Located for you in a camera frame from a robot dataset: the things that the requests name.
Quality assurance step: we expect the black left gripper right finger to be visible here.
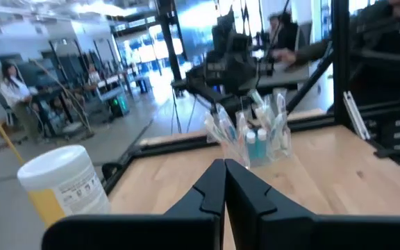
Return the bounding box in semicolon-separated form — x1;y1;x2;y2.
224;158;315;250

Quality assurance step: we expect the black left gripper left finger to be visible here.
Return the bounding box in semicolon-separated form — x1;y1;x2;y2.
165;158;227;218

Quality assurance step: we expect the teal mouthwash bottle white cap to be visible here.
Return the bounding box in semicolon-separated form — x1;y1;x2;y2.
256;127;268;160
245;130;257;161

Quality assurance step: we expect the blue bristled toothbrush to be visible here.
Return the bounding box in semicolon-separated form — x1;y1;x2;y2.
217;103;238;142

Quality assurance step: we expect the white purple toothbrush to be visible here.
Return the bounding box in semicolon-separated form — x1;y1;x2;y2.
274;92;288;142

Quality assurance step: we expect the clear plastic bag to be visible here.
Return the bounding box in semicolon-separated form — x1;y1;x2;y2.
203;89;293;168

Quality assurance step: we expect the person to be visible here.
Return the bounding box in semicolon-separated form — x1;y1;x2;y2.
0;61;43;144
268;12;300;51
272;0;400;67

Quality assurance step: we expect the white wipes canister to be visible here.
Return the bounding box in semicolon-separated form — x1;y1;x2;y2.
16;144;111;229

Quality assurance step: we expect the black equipment box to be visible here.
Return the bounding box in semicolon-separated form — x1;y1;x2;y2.
373;88;400;167

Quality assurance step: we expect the black corner bracket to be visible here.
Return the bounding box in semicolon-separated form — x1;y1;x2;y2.
101;161;124;182

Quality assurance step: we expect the black aluminium table frame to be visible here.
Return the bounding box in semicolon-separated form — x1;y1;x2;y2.
101;0;400;181

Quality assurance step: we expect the silver metal rail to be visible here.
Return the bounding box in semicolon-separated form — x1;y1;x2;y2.
342;90;372;140

